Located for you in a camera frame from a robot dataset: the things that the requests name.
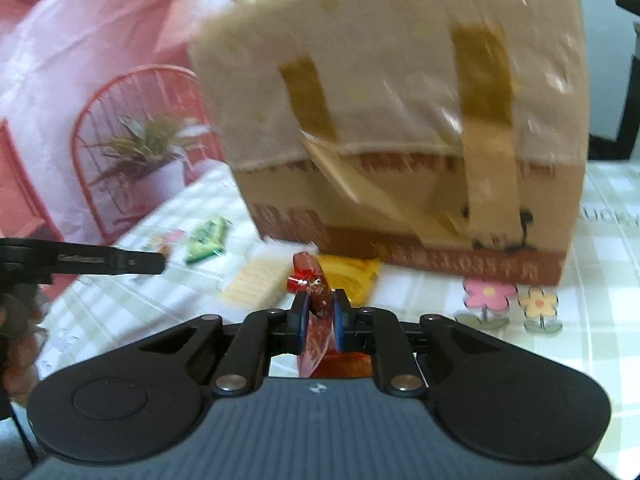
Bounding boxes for wall poster with red chair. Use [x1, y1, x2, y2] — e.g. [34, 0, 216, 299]
[0, 0, 261, 291]

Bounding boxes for small pink packet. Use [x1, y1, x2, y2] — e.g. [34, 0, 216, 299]
[149, 230, 187, 257]

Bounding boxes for yellow snack packet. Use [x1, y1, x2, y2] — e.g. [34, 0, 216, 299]
[315, 254, 382, 306]

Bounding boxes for small green snack packet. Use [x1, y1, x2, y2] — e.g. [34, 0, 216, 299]
[184, 217, 232, 266]

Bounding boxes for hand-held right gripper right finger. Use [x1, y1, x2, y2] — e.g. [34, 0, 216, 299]
[331, 289, 482, 397]

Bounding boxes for red candy wrapper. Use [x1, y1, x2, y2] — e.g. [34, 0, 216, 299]
[286, 252, 373, 380]

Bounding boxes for plaid tablecloth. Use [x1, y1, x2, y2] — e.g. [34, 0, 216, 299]
[37, 160, 640, 480]

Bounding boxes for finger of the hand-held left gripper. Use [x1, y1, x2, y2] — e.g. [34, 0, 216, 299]
[0, 237, 168, 287]

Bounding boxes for clear cracker packet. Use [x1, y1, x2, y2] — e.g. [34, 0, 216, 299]
[219, 255, 287, 307]

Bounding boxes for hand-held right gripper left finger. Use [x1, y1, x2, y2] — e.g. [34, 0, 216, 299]
[140, 290, 310, 397]

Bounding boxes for cardboard box with tape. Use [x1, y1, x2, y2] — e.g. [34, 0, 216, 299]
[192, 0, 590, 289]

